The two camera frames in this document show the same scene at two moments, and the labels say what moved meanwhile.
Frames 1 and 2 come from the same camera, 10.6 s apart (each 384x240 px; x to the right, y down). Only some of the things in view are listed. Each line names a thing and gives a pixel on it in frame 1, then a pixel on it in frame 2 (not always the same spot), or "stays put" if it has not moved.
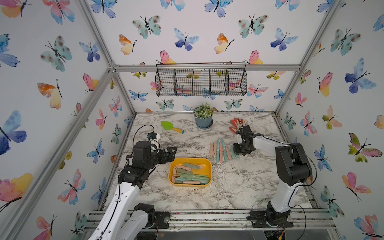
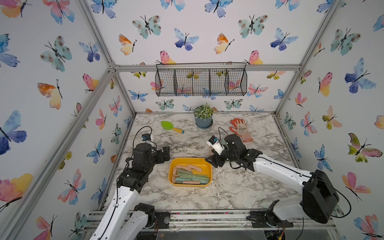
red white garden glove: [238, 123] stays put
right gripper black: [236, 150] -> [215, 158]
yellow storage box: [190, 172] stays put
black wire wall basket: [201, 79] stays put
